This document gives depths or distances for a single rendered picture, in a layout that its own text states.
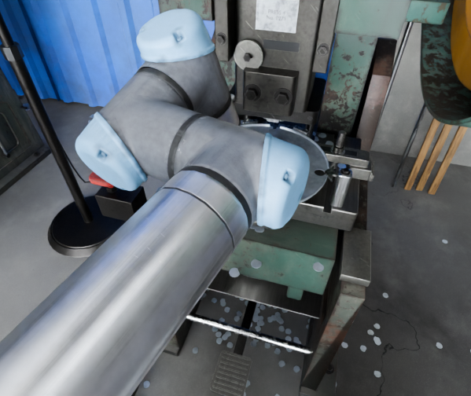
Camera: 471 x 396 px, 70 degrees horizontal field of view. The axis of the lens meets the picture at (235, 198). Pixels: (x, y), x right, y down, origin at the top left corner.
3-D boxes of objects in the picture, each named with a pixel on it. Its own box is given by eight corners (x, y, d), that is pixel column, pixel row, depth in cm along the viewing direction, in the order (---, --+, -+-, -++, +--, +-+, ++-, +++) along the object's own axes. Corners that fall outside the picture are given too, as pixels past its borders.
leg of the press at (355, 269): (332, 405, 109) (466, 220, 46) (296, 394, 111) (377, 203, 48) (347, 208, 172) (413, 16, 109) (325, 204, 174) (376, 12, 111)
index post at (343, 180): (342, 208, 74) (353, 175, 68) (329, 205, 75) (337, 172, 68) (343, 199, 76) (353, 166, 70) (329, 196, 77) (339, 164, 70)
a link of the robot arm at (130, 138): (142, 172, 27) (213, 83, 31) (50, 132, 31) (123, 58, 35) (172, 217, 34) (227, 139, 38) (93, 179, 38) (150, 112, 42)
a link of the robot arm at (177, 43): (112, 48, 35) (160, 1, 38) (160, 125, 43) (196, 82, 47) (168, 53, 31) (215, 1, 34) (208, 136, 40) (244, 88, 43)
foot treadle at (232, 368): (241, 405, 99) (242, 401, 96) (209, 395, 101) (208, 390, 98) (280, 250, 139) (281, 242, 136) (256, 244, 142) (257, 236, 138)
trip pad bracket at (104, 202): (146, 253, 88) (130, 199, 75) (114, 244, 90) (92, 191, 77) (156, 236, 93) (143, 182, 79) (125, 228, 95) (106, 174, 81)
